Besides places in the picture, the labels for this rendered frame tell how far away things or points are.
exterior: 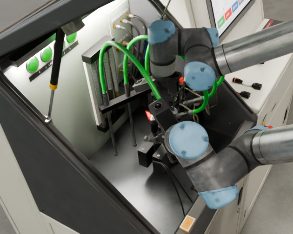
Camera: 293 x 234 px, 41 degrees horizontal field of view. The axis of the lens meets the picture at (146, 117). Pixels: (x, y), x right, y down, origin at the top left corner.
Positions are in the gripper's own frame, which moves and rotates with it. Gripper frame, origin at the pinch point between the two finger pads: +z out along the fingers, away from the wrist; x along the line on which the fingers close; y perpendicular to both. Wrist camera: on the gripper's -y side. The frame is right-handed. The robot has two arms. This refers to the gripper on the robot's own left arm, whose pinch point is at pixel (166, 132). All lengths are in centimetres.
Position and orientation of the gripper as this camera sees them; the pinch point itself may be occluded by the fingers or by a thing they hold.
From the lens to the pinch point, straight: 113.1
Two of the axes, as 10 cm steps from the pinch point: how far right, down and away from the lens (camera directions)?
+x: 8.8, -4.7, 0.8
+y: 4.7, 8.8, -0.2
